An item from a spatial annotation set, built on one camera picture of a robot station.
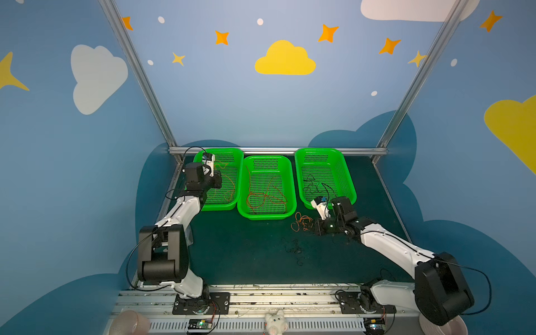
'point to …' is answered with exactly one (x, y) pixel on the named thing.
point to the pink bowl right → (456, 326)
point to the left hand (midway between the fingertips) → (218, 168)
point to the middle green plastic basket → (262, 169)
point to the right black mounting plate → (350, 303)
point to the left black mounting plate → (216, 303)
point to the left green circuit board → (199, 324)
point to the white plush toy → (276, 324)
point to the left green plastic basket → (229, 162)
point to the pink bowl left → (128, 322)
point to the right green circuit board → (375, 324)
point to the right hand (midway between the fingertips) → (310, 223)
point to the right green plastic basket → (323, 172)
